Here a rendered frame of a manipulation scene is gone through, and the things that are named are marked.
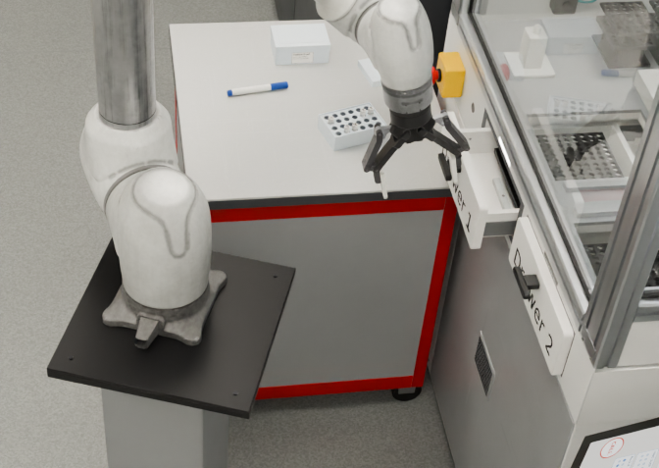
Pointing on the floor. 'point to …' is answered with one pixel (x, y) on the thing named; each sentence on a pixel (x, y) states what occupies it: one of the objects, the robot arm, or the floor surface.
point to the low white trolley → (315, 208)
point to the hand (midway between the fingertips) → (419, 182)
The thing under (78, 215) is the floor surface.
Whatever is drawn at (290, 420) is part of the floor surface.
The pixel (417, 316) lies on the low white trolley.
